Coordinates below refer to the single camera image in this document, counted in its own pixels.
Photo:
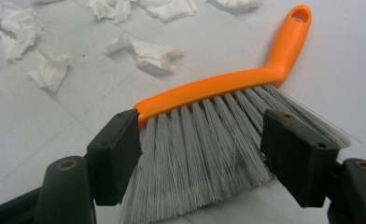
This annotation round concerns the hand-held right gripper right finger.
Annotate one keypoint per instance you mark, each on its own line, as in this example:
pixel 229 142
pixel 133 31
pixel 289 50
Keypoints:
pixel 299 155

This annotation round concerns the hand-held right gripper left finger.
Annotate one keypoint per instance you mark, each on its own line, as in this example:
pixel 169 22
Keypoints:
pixel 114 155

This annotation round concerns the pile of white tissues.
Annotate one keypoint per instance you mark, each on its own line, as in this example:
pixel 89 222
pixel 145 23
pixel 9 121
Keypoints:
pixel 153 53

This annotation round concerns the orange brush with grey bristles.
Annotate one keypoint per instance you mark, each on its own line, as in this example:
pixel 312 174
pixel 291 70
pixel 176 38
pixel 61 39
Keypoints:
pixel 203 87

